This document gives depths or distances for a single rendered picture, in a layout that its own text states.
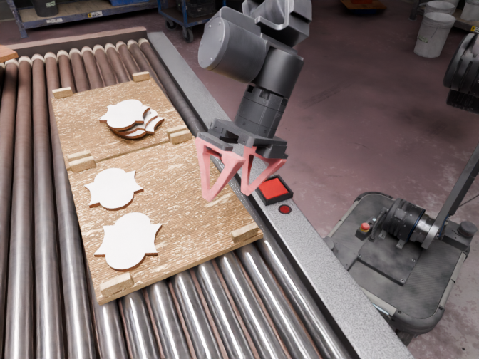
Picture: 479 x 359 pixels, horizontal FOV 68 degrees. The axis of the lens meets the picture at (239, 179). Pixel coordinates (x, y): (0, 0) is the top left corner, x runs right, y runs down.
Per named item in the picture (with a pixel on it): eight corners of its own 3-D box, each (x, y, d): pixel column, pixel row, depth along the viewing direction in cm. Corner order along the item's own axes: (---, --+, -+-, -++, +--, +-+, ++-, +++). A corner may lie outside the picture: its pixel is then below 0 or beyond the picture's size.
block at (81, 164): (95, 162, 93) (93, 154, 92) (97, 167, 92) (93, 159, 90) (71, 169, 91) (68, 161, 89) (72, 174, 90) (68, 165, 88)
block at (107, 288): (132, 278, 68) (130, 270, 66) (135, 285, 66) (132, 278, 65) (100, 290, 66) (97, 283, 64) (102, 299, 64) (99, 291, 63)
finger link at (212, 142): (176, 189, 45) (200, 120, 43) (209, 185, 51) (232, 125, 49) (216, 214, 42) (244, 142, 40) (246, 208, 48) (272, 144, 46)
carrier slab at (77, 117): (152, 80, 132) (152, 76, 130) (192, 137, 104) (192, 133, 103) (52, 102, 120) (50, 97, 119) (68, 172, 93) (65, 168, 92)
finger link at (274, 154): (209, 185, 51) (232, 125, 49) (235, 183, 57) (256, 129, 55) (245, 208, 48) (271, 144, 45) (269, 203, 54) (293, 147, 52)
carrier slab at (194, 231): (194, 139, 104) (193, 134, 103) (263, 238, 77) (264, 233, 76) (68, 175, 92) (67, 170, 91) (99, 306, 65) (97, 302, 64)
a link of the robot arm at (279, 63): (316, 56, 43) (289, 50, 48) (274, 35, 39) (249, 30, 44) (294, 110, 45) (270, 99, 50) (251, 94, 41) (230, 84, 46)
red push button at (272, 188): (276, 181, 91) (277, 177, 90) (288, 196, 87) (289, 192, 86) (256, 187, 89) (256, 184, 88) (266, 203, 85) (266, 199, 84)
